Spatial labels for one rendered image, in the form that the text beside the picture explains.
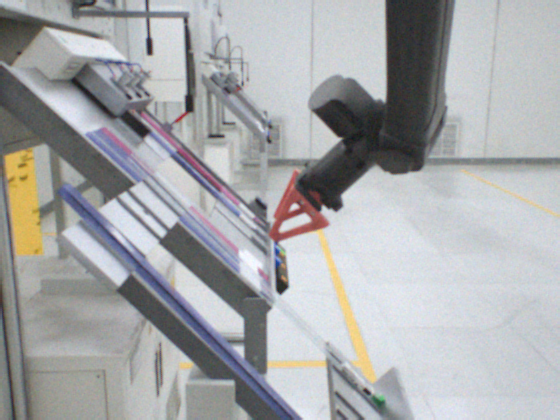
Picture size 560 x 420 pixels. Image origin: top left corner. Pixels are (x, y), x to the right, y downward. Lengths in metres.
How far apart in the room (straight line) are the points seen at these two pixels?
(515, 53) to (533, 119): 0.92
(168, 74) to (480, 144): 4.91
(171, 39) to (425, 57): 4.22
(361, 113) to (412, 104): 0.10
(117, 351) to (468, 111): 7.30
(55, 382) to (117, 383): 0.13
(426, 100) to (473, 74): 7.61
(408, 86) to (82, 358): 0.94
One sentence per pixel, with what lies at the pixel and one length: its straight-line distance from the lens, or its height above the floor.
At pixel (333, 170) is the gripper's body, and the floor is 1.07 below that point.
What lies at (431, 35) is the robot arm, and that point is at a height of 1.23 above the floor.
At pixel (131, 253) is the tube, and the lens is 0.58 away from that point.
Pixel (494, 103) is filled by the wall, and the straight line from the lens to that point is 8.35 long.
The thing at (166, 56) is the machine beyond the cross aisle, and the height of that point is 1.35.
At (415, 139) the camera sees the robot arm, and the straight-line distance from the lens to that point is 0.66.
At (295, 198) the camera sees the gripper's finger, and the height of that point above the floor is 1.04.
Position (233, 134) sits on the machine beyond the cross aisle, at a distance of 6.15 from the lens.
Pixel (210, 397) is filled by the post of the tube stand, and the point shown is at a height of 0.81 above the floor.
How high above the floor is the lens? 1.19
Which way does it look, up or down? 13 degrees down
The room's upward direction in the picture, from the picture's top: straight up
